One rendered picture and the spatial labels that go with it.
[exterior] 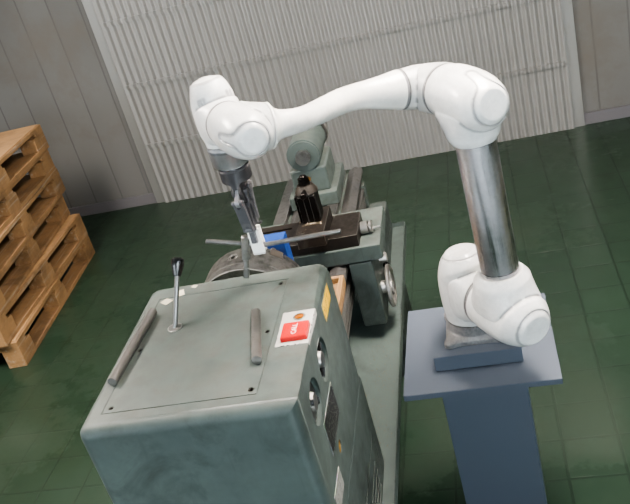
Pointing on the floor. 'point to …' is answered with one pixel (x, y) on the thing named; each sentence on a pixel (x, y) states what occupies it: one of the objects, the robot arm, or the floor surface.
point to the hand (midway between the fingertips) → (256, 239)
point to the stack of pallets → (24, 244)
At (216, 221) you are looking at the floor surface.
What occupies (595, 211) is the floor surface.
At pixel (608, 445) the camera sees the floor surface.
